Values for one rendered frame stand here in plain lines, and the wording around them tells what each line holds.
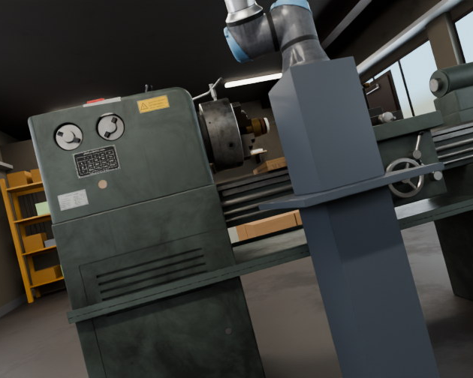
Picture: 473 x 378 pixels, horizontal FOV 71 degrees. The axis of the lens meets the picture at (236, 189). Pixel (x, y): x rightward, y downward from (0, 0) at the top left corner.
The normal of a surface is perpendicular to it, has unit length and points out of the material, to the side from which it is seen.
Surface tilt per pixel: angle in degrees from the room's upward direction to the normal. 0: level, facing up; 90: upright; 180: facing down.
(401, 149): 90
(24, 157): 90
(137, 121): 90
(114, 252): 90
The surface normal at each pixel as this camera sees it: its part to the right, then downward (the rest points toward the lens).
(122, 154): 0.09, -0.05
